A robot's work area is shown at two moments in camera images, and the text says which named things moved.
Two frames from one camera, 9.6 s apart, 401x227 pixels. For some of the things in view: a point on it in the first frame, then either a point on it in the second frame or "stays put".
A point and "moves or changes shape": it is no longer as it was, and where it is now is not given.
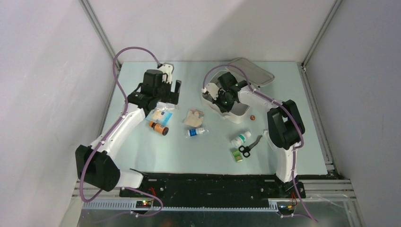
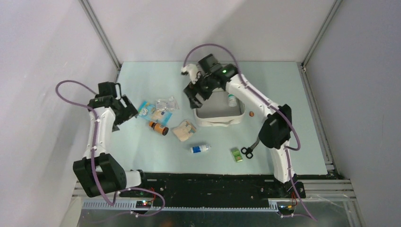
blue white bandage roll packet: x=193 y=132 to x=199 y=148
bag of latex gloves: x=194 y=117 to x=185 y=130
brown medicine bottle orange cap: x=163 y=130 stays put
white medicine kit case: x=222 y=86 moves or changes shape
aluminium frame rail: x=336 y=187 stays put
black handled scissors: x=245 y=150 stays put
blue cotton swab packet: x=161 y=116 stays put
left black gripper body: x=166 y=88 to x=116 y=117
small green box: x=237 y=155 stays put
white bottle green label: x=240 y=139 moves or changes shape
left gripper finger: x=173 y=98 to x=130 y=110
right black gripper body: x=223 y=102 to x=203 y=83
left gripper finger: x=178 y=86 to x=115 y=128
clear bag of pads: x=166 y=106 stays put
